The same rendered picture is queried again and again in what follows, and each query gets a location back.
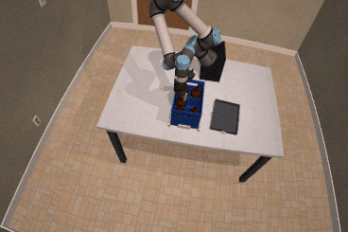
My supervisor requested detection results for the blue divided crate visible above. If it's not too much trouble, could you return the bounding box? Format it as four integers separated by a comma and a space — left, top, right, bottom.
170, 80, 204, 129

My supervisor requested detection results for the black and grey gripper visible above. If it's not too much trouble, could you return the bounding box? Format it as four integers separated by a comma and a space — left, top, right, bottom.
174, 69, 195, 101

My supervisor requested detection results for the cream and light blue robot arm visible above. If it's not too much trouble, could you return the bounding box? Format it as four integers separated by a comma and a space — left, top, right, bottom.
149, 0, 221, 78

